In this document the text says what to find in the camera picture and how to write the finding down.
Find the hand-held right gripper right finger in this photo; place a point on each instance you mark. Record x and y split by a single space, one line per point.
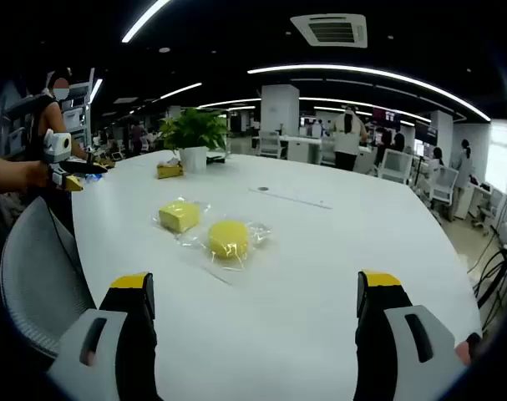
395 342

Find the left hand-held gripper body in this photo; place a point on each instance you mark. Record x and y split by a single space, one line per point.
60 144

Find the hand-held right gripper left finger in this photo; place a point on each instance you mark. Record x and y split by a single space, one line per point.
111 342

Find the square yellow silicone block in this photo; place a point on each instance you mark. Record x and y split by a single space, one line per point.
178 215

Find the round yellow silicone block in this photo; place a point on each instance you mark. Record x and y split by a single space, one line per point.
228 239

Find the clear plastic bag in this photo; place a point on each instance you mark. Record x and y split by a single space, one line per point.
259 234

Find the person's left hand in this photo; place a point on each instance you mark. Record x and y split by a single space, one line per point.
39 174

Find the metal storage shelf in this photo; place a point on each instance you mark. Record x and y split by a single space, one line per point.
79 108

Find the small yellow packet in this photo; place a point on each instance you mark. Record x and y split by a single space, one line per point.
169 170

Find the grey mesh office chair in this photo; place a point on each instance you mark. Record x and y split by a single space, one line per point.
36 275

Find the white plant pot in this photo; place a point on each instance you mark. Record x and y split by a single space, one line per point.
193 158

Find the green leafy plant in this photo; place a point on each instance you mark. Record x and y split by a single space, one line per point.
192 127

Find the square yellow sponge in wrapper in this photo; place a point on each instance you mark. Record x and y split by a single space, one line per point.
203 209

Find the flat black object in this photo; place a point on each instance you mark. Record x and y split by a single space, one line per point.
215 159

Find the straight ceiling light strip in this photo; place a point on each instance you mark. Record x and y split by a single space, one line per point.
142 23

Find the white office chair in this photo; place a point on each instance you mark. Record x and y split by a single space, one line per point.
443 184
396 166

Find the white square pillar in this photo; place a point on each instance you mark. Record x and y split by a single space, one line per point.
279 109

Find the bright window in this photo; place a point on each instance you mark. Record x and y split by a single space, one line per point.
503 167

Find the long curved ceiling light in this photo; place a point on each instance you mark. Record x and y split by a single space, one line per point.
361 75

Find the ceiling air conditioner vent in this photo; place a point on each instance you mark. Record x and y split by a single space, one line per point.
330 30

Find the wall display screen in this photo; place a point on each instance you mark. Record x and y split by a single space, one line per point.
386 117

